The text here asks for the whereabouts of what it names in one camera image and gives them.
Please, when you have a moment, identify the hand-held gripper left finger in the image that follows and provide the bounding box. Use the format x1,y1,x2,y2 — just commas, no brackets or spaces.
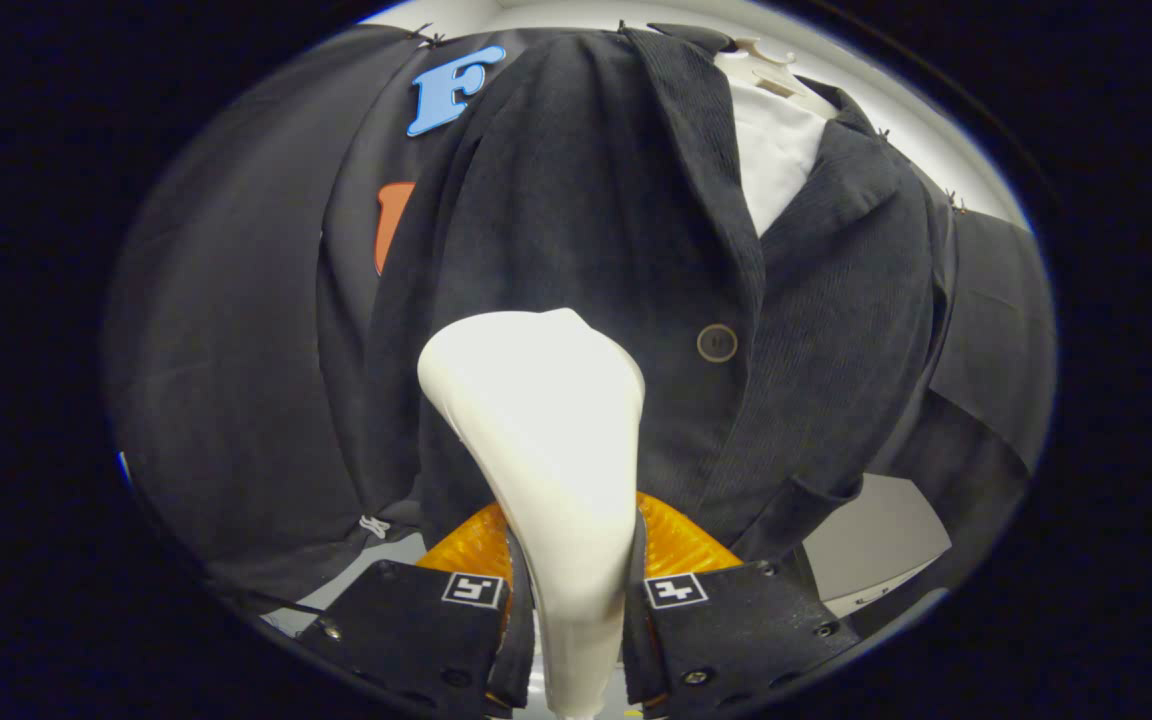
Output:
296,503,537,719

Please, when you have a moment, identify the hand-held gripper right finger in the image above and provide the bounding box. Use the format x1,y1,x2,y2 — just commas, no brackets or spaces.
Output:
621,492,862,713

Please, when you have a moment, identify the white garment steamer head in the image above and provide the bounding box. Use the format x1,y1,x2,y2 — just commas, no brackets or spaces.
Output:
417,308,647,719

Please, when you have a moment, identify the black suit jacket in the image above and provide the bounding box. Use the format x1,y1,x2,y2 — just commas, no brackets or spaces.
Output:
361,22,957,561

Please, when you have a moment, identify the grey cabinet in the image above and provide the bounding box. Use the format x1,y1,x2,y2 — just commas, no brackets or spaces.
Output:
801,472,952,606

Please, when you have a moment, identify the black backdrop cloth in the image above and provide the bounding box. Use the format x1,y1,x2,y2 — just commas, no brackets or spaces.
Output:
101,22,1057,611

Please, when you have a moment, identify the white mannequin torso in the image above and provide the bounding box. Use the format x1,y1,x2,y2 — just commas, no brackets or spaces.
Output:
714,36,842,239

